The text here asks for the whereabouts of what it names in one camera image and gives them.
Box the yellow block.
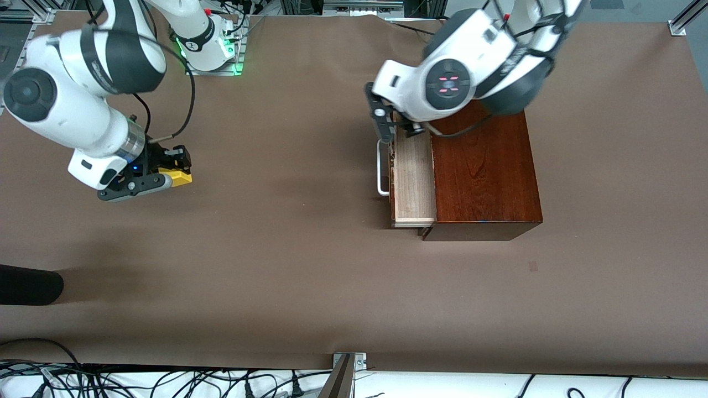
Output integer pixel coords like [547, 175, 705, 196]
[159, 169, 193, 188]

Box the wooden drawer with white handle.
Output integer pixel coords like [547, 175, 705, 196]
[377, 130, 438, 228]

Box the dark wooden cabinet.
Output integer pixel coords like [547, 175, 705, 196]
[421, 99, 544, 242]

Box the brown table cover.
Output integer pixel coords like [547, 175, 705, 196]
[0, 10, 708, 378]

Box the black cylinder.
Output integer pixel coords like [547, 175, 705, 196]
[0, 265, 64, 306]

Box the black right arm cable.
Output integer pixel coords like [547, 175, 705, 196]
[133, 55, 196, 143]

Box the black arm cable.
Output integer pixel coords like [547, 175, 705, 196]
[133, 55, 196, 143]
[429, 0, 576, 138]

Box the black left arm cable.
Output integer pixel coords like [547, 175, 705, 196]
[429, 0, 576, 138]

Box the thin black table cable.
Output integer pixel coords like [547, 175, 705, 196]
[387, 18, 438, 36]

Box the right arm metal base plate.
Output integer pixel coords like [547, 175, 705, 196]
[185, 15, 247, 76]

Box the aluminium frame structure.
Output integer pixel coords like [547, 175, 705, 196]
[279, 0, 449, 22]

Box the aluminium frame rail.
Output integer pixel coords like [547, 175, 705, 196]
[668, 0, 708, 36]
[0, 8, 56, 114]

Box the black looped floor cable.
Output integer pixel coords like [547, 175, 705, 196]
[0, 338, 84, 382]

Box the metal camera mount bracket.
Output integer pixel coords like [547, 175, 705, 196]
[318, 352, 367, 398]

